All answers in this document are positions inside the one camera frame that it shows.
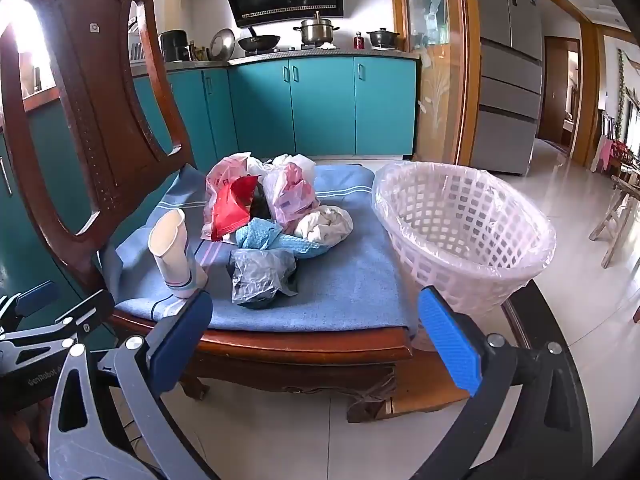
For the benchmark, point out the black lidded pot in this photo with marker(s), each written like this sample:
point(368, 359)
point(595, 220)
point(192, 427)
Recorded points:
point(384, 40)

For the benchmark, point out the silver refrigerator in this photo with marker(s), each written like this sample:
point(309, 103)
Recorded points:
point(505, 85)

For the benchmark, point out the brown wooden room door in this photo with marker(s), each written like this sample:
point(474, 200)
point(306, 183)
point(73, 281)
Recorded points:
point(555, 100)

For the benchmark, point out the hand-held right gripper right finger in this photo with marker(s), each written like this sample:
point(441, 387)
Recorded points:
point(450, 340)

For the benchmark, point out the wood framed glass door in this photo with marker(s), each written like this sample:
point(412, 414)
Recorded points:
point(430, 85)

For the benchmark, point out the green vine garland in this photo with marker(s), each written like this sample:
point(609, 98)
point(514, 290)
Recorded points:
point(622, 90)

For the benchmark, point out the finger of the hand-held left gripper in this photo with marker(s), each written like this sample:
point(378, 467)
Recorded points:
point(36, 296)
point(75, 322)

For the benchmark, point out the light blue rag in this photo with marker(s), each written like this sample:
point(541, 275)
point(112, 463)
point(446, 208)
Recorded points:
point(260, 235)

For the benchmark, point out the pink hanging cloth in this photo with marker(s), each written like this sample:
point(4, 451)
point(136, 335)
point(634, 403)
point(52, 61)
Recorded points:
point(604, 152)

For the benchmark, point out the steel cooking pot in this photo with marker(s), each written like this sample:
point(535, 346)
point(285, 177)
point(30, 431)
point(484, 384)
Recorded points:
point(316, 32)

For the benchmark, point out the carved wooden chair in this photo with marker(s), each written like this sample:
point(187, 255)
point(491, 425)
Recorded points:
point(100, 110)

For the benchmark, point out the black air fryer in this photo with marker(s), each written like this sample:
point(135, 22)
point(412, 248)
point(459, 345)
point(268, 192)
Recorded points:
point(174, 45)

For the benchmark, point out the white plastic mesh basket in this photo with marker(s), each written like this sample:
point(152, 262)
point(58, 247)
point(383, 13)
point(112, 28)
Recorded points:
point(450, 220)

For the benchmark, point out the round steel lid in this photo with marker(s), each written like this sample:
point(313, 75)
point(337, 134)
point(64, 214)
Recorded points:
point(222, 45)

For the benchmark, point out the white bag with greens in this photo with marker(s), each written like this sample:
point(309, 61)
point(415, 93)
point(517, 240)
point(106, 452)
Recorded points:
point(222, 172)

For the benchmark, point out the brown board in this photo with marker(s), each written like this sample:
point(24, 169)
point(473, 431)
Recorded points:
point(430, 380)

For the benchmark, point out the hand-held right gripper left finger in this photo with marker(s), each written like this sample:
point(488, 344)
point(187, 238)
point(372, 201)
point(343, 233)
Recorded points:
point(180, 340)

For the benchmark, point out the pink printed plastic bag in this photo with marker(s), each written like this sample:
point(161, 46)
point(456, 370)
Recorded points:
point(292, 190)

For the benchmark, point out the wooden bench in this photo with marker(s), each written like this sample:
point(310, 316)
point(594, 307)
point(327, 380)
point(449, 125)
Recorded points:
point(617, 210)

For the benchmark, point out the blue striped cloth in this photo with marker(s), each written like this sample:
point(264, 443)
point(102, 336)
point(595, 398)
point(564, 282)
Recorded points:
point(340, 285)

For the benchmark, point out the clear plastic basket liner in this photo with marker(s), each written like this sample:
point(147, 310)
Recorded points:
point(540, 255)

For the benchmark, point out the teal kitchen cabinets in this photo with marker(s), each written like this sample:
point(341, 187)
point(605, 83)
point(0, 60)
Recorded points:
point(325, 110)

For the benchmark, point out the black wok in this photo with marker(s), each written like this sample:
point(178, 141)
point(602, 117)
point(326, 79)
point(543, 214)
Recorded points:
point(260, 42)

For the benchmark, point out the white paper cup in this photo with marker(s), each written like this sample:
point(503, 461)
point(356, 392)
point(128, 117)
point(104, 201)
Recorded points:
point(172, 250)

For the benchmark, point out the grey plastic bag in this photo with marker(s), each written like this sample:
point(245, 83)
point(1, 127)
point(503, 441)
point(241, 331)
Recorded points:
point(260, 275)

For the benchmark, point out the red snack packet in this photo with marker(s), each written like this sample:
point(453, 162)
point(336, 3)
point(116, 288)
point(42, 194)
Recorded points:
point(232, 210)

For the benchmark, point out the small red bottle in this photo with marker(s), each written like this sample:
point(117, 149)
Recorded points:
point(358, 42)

